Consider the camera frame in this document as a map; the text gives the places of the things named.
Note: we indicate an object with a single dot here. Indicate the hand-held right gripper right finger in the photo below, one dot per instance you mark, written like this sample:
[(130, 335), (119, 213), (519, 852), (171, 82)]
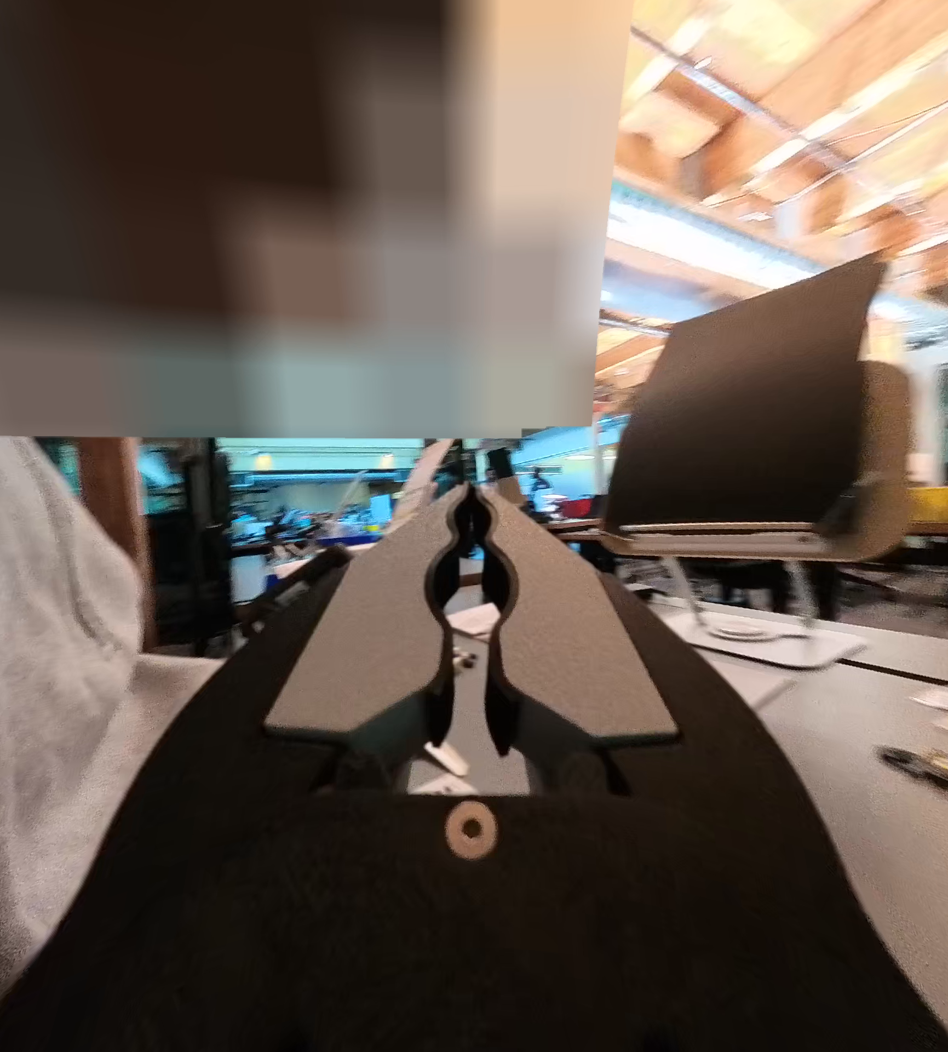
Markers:
[(580, 641)]

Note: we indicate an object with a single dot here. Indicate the silver laptop stand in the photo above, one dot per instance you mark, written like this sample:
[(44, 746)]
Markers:
[(769, 645)]

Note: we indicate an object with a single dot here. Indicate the black metal stand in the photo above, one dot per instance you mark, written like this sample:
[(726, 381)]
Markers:
[(194, 534)]

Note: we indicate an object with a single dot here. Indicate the wooden post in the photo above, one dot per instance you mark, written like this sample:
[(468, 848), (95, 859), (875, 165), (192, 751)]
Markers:
[(112, 534)]

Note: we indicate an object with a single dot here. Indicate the lego vehicle assembly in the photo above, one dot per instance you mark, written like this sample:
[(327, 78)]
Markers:
[(934, 772)]

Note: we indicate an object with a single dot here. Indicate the black laptop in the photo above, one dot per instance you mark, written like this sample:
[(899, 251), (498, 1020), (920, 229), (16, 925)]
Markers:
[(736, 411)]

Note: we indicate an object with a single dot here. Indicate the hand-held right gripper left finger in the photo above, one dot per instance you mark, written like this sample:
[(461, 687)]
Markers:
[(359, 641)]

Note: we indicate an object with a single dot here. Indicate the white standing sign board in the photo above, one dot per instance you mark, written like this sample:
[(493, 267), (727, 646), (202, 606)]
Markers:
[(424, 493)]

